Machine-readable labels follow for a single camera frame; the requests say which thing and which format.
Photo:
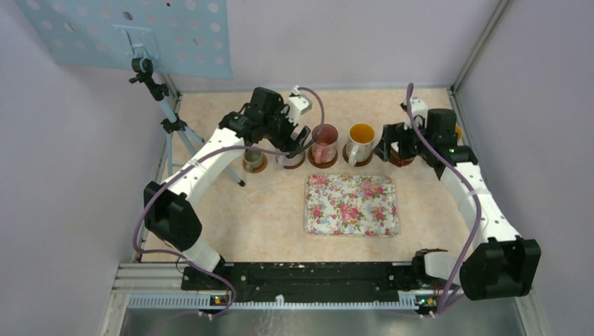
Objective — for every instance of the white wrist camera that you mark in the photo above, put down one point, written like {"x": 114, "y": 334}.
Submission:
{"x": 298, "y": 104}
{"x": 418, "y": 110}

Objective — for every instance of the aluminium frame rail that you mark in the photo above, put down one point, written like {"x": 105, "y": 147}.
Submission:
{"x": 147, "y": 299}

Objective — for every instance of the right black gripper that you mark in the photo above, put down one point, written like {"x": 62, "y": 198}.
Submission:
{"x": 392, "y": 133}

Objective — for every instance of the blue mug yellow inside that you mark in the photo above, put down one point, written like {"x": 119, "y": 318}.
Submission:
{"x": 459, "y": 133}

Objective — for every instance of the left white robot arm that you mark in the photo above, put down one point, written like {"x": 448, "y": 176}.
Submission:
{"x": 169, "y": 211}

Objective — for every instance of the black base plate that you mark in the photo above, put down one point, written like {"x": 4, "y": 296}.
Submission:
{"x": 314, "y": 282}

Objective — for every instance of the brown coaster one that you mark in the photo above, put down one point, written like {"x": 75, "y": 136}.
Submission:
{"x": 297, "y": 163}

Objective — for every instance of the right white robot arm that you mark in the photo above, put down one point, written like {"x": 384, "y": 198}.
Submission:
{"x": 499, "y": 262}

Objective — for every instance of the blue perforated board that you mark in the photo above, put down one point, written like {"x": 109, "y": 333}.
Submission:
{"x": 186, "y": 37}

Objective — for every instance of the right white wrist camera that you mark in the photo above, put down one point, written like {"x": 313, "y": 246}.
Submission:
{"x": 418, "y": 110}

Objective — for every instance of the small grey-green cup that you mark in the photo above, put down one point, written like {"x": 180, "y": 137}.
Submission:
{"x": 253, "y": 156}

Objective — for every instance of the pink mug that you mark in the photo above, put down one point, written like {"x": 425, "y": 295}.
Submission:
{"x": 327, "y": 137}

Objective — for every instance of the light brown small coaster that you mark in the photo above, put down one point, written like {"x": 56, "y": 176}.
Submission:
{"x": 252, "y": 169}

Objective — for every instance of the brown coaster two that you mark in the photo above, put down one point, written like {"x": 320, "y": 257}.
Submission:
{"x": 322, "y": 159}

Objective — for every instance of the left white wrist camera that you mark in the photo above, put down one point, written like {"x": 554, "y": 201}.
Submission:
{"x": 298, "y": 104}

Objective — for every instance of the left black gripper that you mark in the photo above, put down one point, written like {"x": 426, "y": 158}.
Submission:
{"x": 286, "y": 143}

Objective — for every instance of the glass mug orange inside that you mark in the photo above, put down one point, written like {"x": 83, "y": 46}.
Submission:
{"x": 359, "y": 147}

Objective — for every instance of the floral tray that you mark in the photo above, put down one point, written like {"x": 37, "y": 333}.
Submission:
{"x": 351, "y": 206}

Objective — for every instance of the blue tripod stand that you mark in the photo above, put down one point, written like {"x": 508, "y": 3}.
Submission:
{"x": 172, "y": 123}

